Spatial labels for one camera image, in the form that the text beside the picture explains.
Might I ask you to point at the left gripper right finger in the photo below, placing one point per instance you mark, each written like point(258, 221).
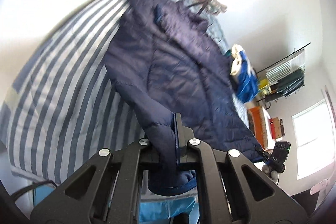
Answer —
point(192, 152)

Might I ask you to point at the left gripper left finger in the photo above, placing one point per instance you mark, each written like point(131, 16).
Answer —
point(137, 158)

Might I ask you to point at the navy puffer jacket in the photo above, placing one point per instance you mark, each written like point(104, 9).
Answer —
point(162, 62)

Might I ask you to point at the dark hanging clothes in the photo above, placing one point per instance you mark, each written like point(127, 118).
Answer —
point(287, 85)

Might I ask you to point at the black clothes rack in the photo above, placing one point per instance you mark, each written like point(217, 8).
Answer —
point(265, 100)

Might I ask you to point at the stacked boxes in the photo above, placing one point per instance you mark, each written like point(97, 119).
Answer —
point(277, 128)

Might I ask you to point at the window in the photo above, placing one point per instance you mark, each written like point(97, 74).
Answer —
point(314, 134)

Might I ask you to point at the orange covered table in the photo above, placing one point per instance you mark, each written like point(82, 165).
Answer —
point(261, 126)

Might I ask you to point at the yellow box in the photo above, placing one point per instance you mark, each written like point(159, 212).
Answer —
point(264, 87)

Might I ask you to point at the blue work jacket pile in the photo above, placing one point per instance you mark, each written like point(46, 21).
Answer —
point(242, 74)

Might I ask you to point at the striped hanging cloth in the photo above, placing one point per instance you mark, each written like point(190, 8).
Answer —
point(287, 66)

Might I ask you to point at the striped bed cover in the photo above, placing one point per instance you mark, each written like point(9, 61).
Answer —
point(62, 107)

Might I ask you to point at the black tripod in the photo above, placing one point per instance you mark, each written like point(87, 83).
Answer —
point(212, 3)

